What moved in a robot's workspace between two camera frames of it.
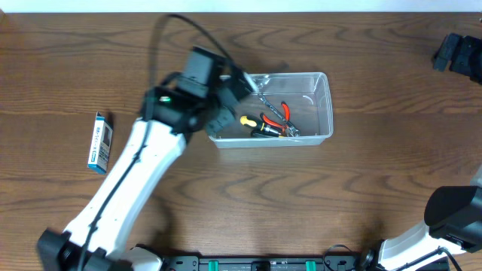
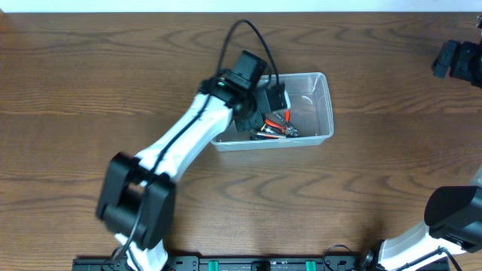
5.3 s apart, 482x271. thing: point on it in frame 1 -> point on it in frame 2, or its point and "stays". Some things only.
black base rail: (264, 263) stays
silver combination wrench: (291, 129) stays
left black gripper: (229, 106) -> (251, 123)
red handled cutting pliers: (285, 126) stays
